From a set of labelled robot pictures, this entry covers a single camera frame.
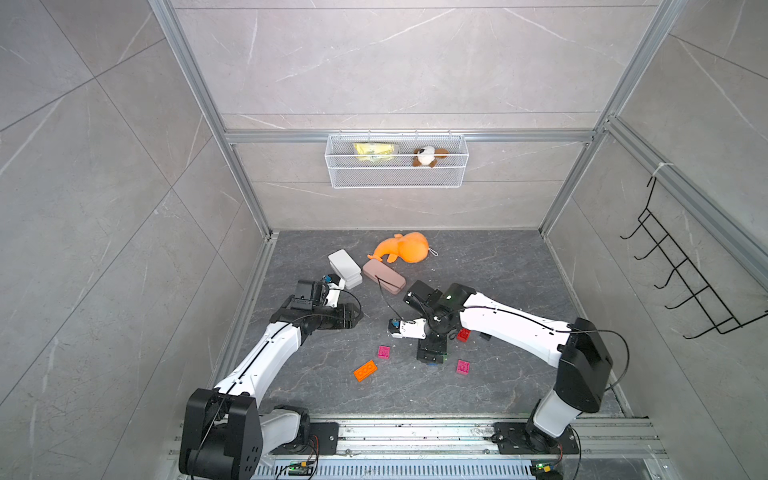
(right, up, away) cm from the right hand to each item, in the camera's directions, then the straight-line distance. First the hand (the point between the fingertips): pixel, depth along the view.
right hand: (428, 338), depth 81 cm
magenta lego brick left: (-12, -6, +5) cm, 14 cm away
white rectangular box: (-27, +20, +22) cm, 40 cm away
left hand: (-21, +7, +3) cm, 22 cm away
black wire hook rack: (+57, +10, -22) cm, 62 cm away
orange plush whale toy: (-4, +26, +26) cm, 37 cm away
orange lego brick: (-18, -10, +4) cm, 21 cm away
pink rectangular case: (-12, +16, +24) cm, 31 cm away
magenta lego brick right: (+11, -10, +5) cm, 15 cm away
